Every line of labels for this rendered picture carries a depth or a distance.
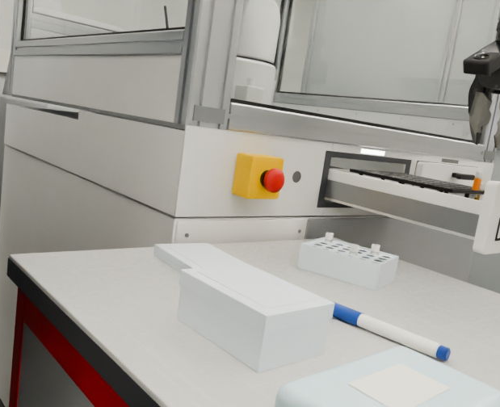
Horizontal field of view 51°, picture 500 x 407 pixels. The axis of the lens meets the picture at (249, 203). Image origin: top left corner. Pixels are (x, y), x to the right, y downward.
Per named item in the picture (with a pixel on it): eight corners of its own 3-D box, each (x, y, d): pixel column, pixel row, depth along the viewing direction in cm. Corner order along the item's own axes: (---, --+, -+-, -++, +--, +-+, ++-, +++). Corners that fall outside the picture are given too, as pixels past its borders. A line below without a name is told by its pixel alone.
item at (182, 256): (254, 279, 70) (256, 267, 69) (197, 284, 65) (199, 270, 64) (205, 253, 80) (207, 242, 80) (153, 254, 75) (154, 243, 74)
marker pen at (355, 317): (449, 360, 52) (452, 345, 52) (443, 364, 51) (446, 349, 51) (333, 312, 61) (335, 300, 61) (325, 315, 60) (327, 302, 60)
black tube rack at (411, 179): (493, 224, 101) (500, 191, 100) (445, 226, 89) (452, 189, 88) (395, 201, 117) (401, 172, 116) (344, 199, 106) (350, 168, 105)
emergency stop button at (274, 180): (285, 194, 87) (288, 169, 86) (267, 193, 84) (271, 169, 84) (273, 190, 89) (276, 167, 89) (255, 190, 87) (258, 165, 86)
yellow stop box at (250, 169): (281, 200, 90) (287, 158, 89) (249, 200, 85) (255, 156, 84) (262, 195, 94) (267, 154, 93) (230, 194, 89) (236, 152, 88)
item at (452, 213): (545, 236, 97) (552, 203, 96) (478, 241, 81) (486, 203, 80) (371, 194, 127) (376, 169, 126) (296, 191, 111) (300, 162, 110)
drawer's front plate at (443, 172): (475, 209, 142) (484, 168, 140) (414, 208, 123) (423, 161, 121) (469, 207, 143) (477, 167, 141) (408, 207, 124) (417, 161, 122)
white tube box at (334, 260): (394, 280, 80) (399, 256, 79) (376, 291, 72) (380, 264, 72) (320, 259, 86) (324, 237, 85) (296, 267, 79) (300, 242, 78)
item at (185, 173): (483, 214, 149) (494, 163, 147) (174, 217, 83) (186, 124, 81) (264, 163, 220) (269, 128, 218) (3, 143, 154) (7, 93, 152)
